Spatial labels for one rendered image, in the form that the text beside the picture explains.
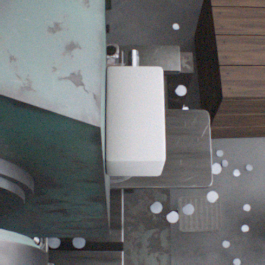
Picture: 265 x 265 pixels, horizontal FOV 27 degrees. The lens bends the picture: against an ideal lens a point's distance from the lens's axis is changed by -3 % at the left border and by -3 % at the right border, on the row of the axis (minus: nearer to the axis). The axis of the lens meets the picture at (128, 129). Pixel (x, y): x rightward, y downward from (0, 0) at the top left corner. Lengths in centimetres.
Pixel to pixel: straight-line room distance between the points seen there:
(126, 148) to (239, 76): 116
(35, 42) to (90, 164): 10
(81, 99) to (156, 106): 12
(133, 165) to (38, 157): 8
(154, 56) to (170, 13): 82
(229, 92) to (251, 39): 18
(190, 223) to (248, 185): 31
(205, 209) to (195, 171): 63
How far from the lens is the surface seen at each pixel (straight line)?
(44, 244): 95
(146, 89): 38
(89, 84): 28
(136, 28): 194
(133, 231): 106
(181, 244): 171
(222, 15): 159
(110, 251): 99
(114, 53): 100
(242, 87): 150
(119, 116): 38
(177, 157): 95
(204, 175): 95
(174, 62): 117
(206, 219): 157
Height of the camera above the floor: 169
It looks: 71 degrees down
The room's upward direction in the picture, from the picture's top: 4 degrees clockwise
